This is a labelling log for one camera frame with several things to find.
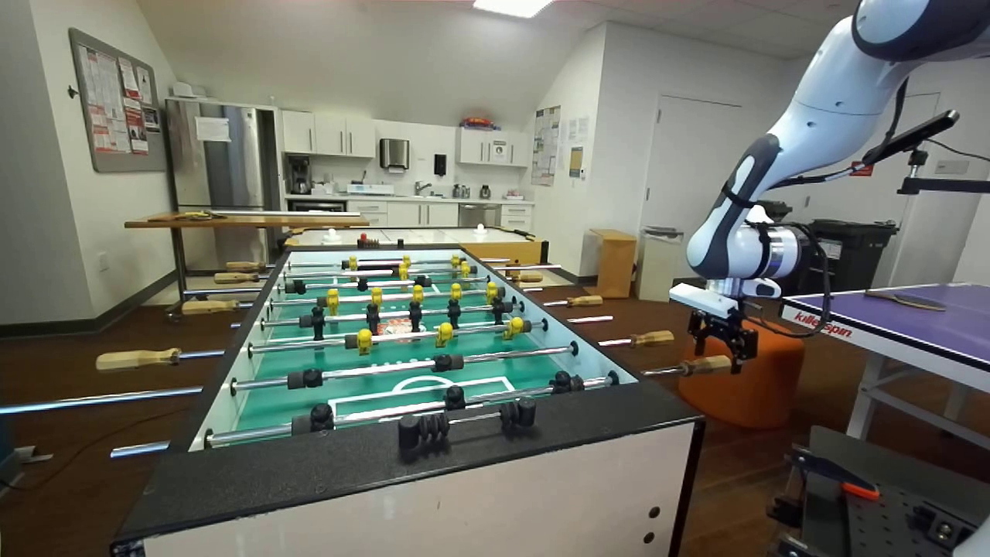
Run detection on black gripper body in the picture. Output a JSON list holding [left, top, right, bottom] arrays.
[[686, 312, 757, 360]]

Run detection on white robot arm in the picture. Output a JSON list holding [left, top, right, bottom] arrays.
[[671, 0, 990, 371]]

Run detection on orange round stool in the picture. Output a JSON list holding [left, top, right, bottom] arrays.
[[678, 321, 804, 430]]

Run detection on white trash bin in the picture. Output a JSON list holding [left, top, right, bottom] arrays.
[[637, 230, 684, 300]]

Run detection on wooden box cabinet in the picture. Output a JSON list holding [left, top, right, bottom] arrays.
[[597, 230, 637, 298]]

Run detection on black recycling bins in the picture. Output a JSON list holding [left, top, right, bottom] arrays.
[[783, 220, 899, 293]]

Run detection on purple ping pong table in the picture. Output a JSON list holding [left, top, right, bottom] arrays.
[[783, 285, 990, 450]]

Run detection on white door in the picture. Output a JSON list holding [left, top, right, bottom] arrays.
[[641, 97, 757, 240]]

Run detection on foosball table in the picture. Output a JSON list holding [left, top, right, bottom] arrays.
[[110, 247, 702, 557]]

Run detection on white kitchen cabinets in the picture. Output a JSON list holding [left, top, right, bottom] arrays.
[[279, 112, 536, 233]]

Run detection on stainless steel refrigerator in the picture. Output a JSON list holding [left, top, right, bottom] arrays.
[[167, 98, 262, 270]]

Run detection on wooden high table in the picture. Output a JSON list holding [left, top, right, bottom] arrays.
[[123, 206, 368, 300]]

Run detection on bulletin board with papers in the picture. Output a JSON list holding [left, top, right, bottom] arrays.
[[67, 29, 167, 172]]

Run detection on black clamp orange handle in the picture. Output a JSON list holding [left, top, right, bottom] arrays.
[[791, 450, 883, 500]]

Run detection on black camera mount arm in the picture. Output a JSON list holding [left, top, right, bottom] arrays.
[[850, 108, 990, 199]]

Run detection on left far wooden handle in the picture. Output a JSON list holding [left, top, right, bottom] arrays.
[[178, 298, 244, 319]]

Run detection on left steel rod no handle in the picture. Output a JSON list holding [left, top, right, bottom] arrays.
[[0, 386, 201, 417]]

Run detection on left near wooden handle rod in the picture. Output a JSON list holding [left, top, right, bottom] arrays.
[[95, 346, 225, 371]]

